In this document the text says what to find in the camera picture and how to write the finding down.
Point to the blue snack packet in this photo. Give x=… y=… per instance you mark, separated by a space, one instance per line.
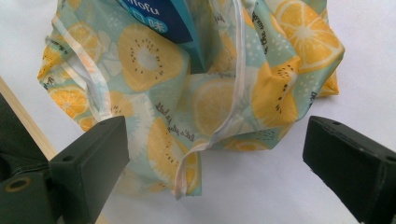
x=168 y=21

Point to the white table mat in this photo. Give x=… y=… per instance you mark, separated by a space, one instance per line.
x=358 y=93

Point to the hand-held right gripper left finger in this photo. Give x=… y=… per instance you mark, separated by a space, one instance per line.
x=87 y=168

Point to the fruit print cloth bag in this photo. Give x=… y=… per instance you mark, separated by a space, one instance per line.
x=211 y=102

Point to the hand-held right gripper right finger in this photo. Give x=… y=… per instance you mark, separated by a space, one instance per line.
x=351 y=165

